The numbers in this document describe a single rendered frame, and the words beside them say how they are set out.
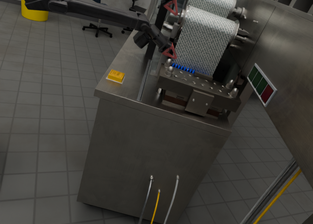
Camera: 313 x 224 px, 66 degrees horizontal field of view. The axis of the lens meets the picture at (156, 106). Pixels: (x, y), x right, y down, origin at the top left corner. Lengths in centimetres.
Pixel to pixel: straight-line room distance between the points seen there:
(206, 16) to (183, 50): 19
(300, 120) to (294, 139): 6
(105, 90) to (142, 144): 33
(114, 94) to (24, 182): 100
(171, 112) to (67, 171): 106
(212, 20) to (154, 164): 77
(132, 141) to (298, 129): 76
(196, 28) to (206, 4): 26
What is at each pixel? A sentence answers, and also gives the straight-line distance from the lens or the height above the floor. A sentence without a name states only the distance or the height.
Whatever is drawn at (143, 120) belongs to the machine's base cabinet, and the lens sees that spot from 114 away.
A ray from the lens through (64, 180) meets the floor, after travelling 187.
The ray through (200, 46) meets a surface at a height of 116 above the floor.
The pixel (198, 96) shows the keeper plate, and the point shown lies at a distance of 112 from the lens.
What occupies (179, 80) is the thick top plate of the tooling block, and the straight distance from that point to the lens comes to 112.
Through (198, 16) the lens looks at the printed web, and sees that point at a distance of 123.
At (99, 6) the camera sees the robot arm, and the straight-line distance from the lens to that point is 112.
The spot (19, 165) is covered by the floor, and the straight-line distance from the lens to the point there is 196.
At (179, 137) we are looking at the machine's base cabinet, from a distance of 119.
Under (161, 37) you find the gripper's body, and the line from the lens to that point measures 122.
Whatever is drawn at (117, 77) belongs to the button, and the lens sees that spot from 120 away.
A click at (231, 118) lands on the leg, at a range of 163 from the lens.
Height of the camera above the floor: 146
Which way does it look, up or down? 30 degrees down
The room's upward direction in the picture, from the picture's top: 21 degrees clockwise
